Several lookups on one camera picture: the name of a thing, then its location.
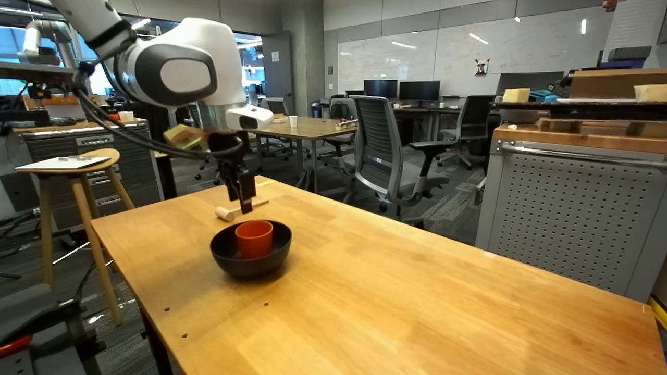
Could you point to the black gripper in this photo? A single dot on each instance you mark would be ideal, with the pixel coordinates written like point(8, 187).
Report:
point(226, 148)

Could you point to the orange plastic cup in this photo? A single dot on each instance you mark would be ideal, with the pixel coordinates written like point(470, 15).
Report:
point(256, 240)

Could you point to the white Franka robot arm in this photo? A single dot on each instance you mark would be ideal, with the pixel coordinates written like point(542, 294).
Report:
point(181, 65)

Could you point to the black bowl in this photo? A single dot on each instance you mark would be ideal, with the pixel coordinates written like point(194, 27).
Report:
point(230, 261)

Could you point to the small wooden mallet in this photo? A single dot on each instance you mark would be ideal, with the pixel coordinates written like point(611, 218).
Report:
point(226, 212)

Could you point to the long wooden meeting table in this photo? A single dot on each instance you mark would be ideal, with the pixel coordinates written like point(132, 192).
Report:
point(313, 127)

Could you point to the white door notice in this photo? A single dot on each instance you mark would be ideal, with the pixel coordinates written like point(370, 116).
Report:
point(274, 57)

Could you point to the gray mesh office chair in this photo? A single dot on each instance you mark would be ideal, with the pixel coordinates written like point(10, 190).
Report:
point(378, 148)

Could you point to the round wooden stool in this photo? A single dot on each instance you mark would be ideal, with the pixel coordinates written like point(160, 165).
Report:
point(76, 209)

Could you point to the black computer monitor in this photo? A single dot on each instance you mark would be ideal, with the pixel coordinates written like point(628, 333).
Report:
point(381, 88)
point(420, 90)

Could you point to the gray drawer cabinet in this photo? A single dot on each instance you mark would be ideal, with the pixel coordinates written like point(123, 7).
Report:
point(69, 142)

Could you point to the white flat sheet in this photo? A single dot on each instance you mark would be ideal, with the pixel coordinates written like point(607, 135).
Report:
point(64, 163)

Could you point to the dark office chair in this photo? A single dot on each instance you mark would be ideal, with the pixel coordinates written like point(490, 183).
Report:
point(473, 122)

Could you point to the small black white poster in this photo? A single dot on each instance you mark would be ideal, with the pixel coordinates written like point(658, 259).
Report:
point(482, 67)

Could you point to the yellow foam block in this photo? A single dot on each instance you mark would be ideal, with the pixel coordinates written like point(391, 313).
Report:
point(516, 97)

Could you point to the wide dark monitor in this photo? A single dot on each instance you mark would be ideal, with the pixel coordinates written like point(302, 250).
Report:
point(528, 84)

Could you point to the gray perforated metal cart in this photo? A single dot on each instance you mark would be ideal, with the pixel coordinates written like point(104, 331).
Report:
point(577, 216)

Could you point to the wooden cart top board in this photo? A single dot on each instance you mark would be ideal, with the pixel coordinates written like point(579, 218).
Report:
point(585, 139)

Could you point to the large wooden box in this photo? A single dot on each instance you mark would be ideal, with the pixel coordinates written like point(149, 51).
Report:
point(615, 82)

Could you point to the cream foam block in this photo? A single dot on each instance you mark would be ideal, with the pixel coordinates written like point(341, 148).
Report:
point(651, 92)

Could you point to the yellow black hazard tape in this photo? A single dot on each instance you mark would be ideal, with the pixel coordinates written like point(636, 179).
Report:
point(660, 313)

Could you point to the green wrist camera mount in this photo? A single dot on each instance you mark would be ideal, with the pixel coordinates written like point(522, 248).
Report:
point(185, 137)

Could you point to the glass whiteboard wall panel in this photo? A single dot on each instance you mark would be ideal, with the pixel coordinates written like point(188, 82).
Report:
point(445, 55)

